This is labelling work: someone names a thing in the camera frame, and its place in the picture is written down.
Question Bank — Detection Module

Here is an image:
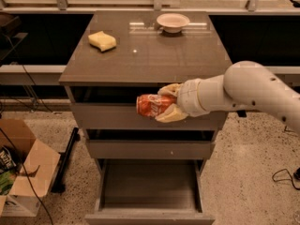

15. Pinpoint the grey middle drawer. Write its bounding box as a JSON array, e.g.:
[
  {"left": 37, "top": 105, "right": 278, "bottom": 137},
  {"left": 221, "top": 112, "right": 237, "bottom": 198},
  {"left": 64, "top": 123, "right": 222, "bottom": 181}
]
[{"left": 86, "top": 140, "right": 215, "bottom": 160}]

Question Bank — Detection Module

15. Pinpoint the black cable right floor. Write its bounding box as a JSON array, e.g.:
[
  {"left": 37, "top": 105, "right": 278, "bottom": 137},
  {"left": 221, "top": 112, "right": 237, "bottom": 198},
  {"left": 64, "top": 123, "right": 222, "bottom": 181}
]
[{"left": 271, "top": 167, "right": 300, "bottom": 190}]

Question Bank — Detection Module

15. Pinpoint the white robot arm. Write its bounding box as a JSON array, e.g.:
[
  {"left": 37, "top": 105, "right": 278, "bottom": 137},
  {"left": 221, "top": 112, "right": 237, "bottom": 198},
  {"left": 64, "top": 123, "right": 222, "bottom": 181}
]
[{"left": 156, "top": 61, "right": 300, "bottom": 134}]

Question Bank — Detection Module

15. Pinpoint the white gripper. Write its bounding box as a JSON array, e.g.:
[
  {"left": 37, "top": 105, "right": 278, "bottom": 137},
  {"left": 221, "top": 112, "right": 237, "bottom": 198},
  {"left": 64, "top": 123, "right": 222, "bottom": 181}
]
[{"left": 155, "top": 79, "right": 209, "bottom": 123}]

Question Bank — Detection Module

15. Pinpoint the grey top drawer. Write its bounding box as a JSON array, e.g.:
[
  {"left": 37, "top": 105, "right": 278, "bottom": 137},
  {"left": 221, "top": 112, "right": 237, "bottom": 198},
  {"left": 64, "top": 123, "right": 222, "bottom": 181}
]
[{"left": 70, "top": 103, "right": 228, "bottom": 130}]

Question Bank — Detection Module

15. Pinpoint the white bowl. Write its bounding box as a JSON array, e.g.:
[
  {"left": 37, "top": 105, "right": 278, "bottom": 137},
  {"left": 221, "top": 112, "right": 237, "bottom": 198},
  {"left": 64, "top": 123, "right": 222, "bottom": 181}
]
[{"left": 157, "top": 13, "right": 190, "bottom": 34}]

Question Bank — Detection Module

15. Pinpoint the black cable left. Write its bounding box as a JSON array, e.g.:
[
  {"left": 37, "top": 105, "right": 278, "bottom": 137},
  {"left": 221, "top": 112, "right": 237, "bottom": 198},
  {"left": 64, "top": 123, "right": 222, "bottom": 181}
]
[{"left": 0, "top": 31, "right": 54, "bottom": 225}]

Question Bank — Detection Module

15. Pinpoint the black bar on floor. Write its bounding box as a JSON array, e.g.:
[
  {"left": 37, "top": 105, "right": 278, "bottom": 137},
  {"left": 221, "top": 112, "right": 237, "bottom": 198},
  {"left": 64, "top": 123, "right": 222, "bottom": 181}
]
[{"left": 51, "top": 127, "right": 80, "bottom": 193}]

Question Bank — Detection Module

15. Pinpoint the grey drawer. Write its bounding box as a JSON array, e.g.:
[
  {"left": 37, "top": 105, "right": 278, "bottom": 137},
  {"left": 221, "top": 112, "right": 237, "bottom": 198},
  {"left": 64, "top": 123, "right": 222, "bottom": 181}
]
[
  {"left": 85, "top": 159, "right": 215, "bottom": 225},
  {"left": 86, "top": 140, "right": 215, "bottom": 160},
  {"left": 70, "top": 103, "right": 228, "bottom": 130}
]

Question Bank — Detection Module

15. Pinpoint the snack bag in box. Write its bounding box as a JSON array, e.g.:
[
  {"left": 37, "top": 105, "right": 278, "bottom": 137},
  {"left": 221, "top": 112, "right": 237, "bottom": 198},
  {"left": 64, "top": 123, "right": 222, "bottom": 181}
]
[{"left": 0, "top": 146, "right": 16, "bottom": 173}]

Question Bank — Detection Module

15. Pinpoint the yellow sponge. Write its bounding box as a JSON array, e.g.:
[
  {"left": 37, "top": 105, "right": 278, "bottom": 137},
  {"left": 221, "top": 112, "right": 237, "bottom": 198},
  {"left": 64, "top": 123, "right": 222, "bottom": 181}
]
[{"left": 88, "top": 31, "right": 116, "bottom": 52}]

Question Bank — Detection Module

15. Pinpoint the red coke can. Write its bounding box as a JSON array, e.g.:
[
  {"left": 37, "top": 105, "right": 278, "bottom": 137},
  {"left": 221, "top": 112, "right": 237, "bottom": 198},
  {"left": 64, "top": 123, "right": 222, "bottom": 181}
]
[{"left": 136, "top": 94, "right": 176, "bottom": 117}]

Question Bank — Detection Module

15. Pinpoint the grey bottom drawer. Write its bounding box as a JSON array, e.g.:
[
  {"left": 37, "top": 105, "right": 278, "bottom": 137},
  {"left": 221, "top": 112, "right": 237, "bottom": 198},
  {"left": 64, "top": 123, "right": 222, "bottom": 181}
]
[{"left": 85, "top": 159, "right": 215, "bottom": 225}]

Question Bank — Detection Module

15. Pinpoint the grey drawer cabinet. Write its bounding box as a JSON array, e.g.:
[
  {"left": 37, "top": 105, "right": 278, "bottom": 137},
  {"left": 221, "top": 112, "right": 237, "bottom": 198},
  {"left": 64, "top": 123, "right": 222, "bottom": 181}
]
[{"left": 58, "top": 10, "right": 243, "bottom": 225}]

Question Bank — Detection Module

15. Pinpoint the green package in box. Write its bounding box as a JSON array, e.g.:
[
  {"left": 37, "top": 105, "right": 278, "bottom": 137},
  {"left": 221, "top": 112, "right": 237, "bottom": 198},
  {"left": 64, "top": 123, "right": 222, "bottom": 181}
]
[{"left": 0, "top": 171, "right": 17, "bottom": 195}]

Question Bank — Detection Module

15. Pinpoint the brown cardboard box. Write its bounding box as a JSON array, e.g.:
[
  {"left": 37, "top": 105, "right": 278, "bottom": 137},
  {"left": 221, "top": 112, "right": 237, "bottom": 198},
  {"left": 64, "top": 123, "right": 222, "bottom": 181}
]
[{"left": 0, "top": 119, "right": 60, "bottom": 217}]

